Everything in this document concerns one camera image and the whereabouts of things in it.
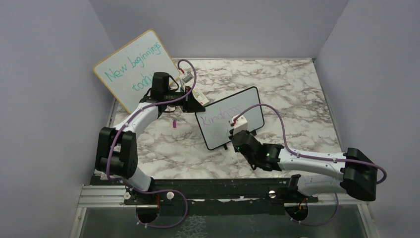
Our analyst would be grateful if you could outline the black metal base rail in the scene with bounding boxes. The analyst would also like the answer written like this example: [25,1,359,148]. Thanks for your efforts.
[90,177,355,218]

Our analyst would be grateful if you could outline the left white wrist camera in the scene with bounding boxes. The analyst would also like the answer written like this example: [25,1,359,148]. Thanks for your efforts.
[179,71,194,92]

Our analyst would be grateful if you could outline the black-framed whiteboard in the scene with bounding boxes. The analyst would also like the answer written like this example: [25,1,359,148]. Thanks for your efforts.
[195,86,261,150]

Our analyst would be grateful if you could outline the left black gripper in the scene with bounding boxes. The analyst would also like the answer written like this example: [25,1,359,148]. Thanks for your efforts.
[164,85,206,113]

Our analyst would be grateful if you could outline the wood-framed whiteboard with writing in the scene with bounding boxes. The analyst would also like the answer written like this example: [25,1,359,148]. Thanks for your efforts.
[93,30,180,113]

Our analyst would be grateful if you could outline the purple cable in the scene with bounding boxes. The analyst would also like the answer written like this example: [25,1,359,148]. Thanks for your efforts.
[105,59,198,230]
[231,104,388,227]

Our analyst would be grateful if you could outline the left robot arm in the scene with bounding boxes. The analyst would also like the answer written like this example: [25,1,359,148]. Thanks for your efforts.
[95,72,206,204]

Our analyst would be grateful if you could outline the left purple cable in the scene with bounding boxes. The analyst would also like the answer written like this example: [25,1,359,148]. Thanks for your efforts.
[105,59,198,230]

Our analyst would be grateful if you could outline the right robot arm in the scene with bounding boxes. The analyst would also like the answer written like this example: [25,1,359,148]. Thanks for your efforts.
[231,130,378,202]

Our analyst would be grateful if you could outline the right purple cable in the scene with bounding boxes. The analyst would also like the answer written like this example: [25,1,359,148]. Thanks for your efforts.
[231,104,388,227]

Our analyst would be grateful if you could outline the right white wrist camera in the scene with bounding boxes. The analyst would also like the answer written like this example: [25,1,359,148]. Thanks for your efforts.
[228,115,248,136]

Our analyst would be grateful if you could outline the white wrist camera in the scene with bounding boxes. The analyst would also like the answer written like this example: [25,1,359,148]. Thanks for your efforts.
[179,71,194,92]
[228,115,248,136]

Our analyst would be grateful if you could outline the small green white box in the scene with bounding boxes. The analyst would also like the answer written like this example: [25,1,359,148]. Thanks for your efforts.
[192,89,210,106]

